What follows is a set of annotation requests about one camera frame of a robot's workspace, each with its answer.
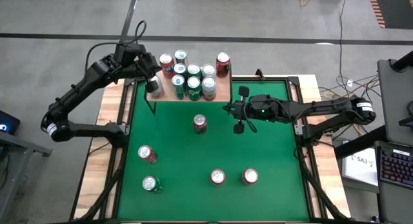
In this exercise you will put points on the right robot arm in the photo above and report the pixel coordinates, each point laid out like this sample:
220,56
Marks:
322,107

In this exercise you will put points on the green Sprite can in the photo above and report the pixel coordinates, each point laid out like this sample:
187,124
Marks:
151,184
193,70
194,87

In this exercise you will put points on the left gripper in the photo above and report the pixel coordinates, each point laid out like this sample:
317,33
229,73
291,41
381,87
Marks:
143,64

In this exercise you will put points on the black clamp bracket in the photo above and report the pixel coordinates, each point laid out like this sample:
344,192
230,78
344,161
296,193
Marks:
259,74

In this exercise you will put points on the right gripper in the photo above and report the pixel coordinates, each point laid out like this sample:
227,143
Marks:
258,109

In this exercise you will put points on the red-orange Fanta can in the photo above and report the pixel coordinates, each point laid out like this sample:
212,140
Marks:
166,64
250,176
217,177

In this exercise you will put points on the black mat orange stripes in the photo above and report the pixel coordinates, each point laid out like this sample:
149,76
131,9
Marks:
397,7

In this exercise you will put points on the green table mat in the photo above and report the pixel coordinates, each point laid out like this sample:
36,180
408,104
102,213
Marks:
206,201

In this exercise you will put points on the white red can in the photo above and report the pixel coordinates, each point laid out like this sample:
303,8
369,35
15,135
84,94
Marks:
209,87

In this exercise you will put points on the silver grey can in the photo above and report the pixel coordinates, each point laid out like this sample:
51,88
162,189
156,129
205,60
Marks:
160,92

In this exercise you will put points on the black computer tower blue lights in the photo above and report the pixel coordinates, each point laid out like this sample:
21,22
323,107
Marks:
8,120

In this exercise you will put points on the silver green slim can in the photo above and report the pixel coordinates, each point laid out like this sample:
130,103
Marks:
178,85

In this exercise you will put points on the grey desk panel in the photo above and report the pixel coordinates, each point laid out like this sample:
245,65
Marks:
393,98

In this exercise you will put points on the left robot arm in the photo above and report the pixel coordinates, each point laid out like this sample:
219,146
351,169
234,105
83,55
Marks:
75,95

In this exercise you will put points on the black table frame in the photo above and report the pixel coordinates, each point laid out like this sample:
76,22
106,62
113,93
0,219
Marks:
96,172

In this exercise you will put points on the grey laptop lit keyboard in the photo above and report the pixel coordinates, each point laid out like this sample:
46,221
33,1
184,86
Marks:
397,166

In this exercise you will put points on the white SA3 sign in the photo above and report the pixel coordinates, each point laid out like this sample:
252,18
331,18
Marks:
358,167

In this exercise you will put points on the grey metal table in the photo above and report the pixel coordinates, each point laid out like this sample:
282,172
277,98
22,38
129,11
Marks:
32,148

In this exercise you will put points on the red Coca-Cola can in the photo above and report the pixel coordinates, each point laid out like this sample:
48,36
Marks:
223,64
147,153
200,124

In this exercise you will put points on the black stand bar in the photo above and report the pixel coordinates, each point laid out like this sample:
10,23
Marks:
358,142

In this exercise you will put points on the wooden shelf platform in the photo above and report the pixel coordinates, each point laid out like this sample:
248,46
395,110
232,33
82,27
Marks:
222,91

